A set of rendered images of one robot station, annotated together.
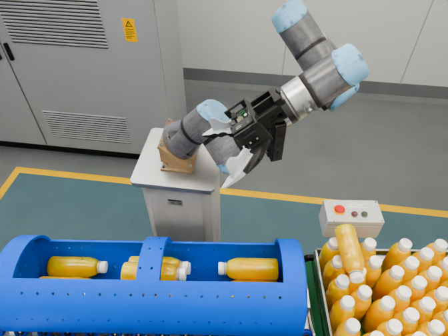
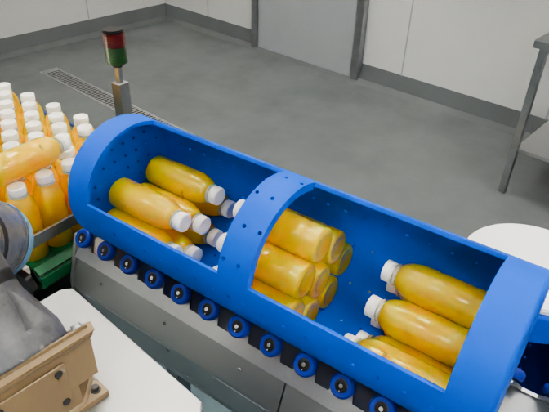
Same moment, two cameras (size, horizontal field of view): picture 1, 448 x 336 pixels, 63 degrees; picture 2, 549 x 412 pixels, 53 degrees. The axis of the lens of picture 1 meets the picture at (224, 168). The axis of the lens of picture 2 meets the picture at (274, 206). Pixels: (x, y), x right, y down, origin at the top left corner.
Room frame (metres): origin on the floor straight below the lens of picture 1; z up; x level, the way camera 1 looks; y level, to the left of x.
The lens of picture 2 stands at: (1.22, 0.65, 1.74)
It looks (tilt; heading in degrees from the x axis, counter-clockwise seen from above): 34 degrees down; 214
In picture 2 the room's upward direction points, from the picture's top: 2 degrees clockwise
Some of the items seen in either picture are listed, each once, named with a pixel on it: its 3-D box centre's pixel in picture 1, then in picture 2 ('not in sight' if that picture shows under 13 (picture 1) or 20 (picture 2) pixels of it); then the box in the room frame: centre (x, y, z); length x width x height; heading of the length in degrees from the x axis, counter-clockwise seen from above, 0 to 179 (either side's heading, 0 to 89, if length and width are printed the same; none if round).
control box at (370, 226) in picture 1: (349, 219); not in sight; (0.82, -0.47, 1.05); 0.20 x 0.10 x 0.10; 89
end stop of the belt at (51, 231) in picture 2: (324, 304); (97, 205); (0.53, -0.33, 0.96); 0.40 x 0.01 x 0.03; 179
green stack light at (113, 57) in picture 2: not in sight; (115, 54); (0.16, -0.63, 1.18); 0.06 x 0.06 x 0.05
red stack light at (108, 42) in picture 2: not in sight; (113, 38); (0.16, -0.63, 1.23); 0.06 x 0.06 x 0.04
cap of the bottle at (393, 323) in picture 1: (395, 326); (85, 129); (0.41, -0.49, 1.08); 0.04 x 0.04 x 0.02
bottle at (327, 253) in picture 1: (329, 257); (26, 224); (0.69, -0.38, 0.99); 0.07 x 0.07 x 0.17
